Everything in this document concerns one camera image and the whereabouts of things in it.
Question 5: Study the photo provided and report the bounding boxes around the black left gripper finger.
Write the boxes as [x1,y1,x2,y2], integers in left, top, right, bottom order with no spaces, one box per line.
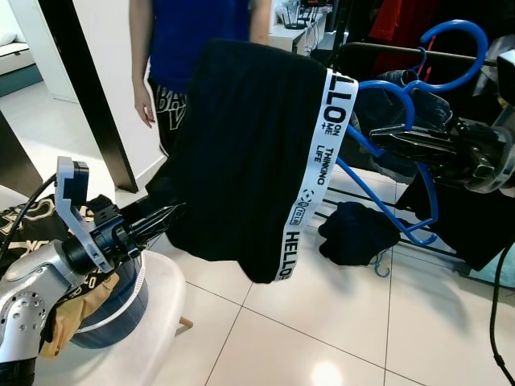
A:
[138,217,183,246]
[133,203,187,232]

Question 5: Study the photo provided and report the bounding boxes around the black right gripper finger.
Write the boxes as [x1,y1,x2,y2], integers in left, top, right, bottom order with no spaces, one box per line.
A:
[390,141,450,162]
[369,123,447,142]

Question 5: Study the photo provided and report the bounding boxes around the black garment white lettered band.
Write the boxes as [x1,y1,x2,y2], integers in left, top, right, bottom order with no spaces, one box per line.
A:
[165,39,361,284]

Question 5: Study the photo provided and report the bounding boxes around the blue plastic hanger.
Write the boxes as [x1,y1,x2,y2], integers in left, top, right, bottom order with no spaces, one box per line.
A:
[334,19,492,247]
[372,251,393,279]

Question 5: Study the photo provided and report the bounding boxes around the person right hand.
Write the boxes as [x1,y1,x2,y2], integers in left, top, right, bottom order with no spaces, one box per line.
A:
[133,82,159,129]

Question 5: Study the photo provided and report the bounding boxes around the black hanging garment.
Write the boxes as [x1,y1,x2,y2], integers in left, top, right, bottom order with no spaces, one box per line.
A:
[397,157,515,272]

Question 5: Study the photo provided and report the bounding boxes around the navy basket white rim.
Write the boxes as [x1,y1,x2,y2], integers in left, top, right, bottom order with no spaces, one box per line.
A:
[68,249,151,351]

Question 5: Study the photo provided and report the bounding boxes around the black metal clothes rack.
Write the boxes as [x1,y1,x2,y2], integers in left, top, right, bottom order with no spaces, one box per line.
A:
[310,40,515,270]

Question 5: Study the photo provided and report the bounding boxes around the tan brown garment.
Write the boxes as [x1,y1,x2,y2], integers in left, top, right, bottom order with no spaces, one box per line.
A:
[36,269,122,360]

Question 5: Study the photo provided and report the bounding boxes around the white plastic chair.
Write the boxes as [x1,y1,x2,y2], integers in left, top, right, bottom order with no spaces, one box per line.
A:
[32,249,196,386]

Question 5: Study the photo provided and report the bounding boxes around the black printed shorts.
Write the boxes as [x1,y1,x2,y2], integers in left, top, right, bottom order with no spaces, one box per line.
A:
[151,79,190,158]

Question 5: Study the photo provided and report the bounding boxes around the dark navy crumpled garment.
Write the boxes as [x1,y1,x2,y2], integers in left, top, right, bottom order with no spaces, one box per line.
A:
[318,201,401,268]

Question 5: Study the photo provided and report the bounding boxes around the white desk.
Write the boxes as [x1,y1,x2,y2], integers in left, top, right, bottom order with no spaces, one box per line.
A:
[270,0,327,55]

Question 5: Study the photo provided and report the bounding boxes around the black wifi router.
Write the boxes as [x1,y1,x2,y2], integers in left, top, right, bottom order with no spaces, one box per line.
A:
[278,0,323,29]

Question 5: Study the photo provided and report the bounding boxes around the person torso blue shirt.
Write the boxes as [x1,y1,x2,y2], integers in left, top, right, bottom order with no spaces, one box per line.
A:
[149,0,257,85]

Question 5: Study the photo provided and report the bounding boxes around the white sofa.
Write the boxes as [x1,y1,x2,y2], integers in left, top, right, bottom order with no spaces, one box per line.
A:
[0,28,45,97]

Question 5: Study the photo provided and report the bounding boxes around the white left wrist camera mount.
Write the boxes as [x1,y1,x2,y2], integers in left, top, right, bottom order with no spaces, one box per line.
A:
[55,157,115,274]

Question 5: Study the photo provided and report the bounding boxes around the black left wrist camera cable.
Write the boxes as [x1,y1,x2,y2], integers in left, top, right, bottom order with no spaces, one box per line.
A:
[0,181,61,274]

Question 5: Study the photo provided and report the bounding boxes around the black door frame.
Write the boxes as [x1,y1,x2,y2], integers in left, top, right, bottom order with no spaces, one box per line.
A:
[36,0,139,194]

